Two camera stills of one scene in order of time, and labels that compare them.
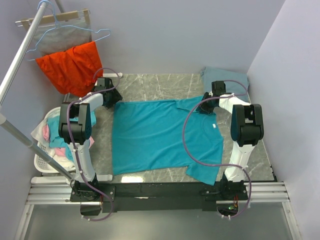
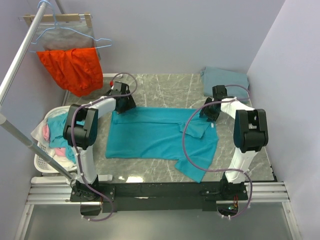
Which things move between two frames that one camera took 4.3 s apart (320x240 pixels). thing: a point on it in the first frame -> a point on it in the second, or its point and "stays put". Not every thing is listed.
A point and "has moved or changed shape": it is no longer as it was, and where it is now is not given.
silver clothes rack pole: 21,136 stays put
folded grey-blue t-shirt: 235,82 stays put
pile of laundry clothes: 47,133 stays put
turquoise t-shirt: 147,135 has moved or changed shape
